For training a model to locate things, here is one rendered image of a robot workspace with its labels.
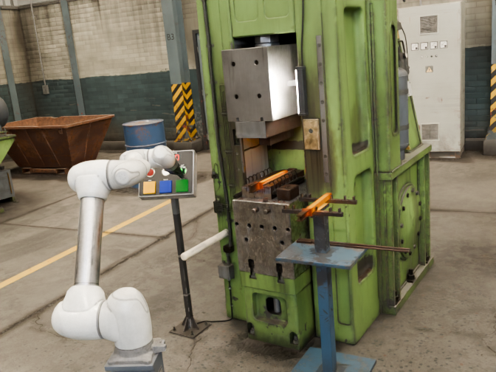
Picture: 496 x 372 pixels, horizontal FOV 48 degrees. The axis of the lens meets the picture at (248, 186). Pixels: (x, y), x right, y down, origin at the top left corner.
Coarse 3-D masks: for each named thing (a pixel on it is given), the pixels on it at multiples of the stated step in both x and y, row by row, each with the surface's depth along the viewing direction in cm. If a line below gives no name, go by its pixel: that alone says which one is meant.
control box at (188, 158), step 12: (180, 156) 335; (192, 156) 335; (156, 168) 336; (192, 168) 333; (144, 180) 335; (156, 180) 334; (168, 180) 333; (192, 180) 331; (156, 192) 332; (180, 192) 330; (192, 192) 329
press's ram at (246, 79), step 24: (264, 48) 296; (288, 48) 314; (240, 72) 308; (264, 72) 299; (288, 72) 316; (240, 96) 311; (264, 96) 303; (288, 96) 317; (240, 120) 316; (264, 120) 307
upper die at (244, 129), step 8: (280, 120) 322; (288, 120) 329; (296, 120) 338; (240, 128) 317; (248, 128) 314; (256, 128) 311; (264, 128) 308; (272, 128) 314; (280, 128) 322; (288, 128) 330; (240, 136) 318; (248, 136) 315; (256, 136) 312; (264, 136) 310
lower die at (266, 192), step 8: (288, 168) 353; (296, 168) 352; (264, 176) 346; (288, 176) 335; (248, 184) 331; (264, 184) 320; (272, 184) 321; (280, 184) 326; (296, 184) 342; (248, 192) 325; (256, 192) 322; (264, 192) 319
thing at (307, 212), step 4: (324, 196) 285; (328, 196) 288; (320, 200) 279; (324, 200) 282; (312, 204) 273; (316, 204) 273; (320, 204) 278; (304, 208) 266; (308, 208) 268; (312, 208) 268; (300, 212) 262; (304, 212) 261; (308, 212) 265; (312, 212) 268; (300, 216) 257; (304, 216) 262; (308, 216) 264; (300, 220) 257
